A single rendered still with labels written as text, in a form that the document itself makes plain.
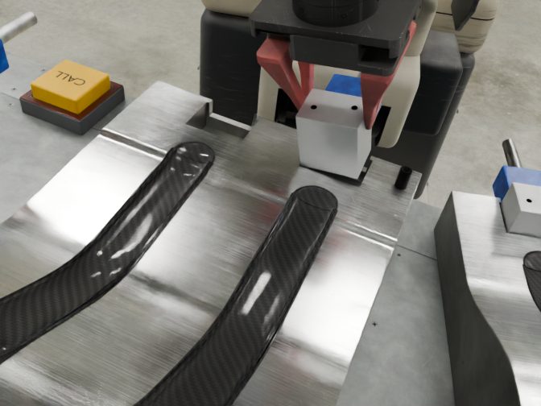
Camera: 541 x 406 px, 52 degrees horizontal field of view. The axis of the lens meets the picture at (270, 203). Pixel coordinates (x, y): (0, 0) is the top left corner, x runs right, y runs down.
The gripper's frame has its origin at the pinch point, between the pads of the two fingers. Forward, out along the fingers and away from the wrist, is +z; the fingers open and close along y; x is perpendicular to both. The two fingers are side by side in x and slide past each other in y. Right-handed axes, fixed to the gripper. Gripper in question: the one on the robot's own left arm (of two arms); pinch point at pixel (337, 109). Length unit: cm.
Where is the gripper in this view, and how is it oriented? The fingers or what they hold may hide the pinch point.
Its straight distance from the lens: 44.5
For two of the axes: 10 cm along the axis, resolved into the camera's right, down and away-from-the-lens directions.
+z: 1.1, 6.5, 7.5
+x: 4.0, -7.2, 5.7
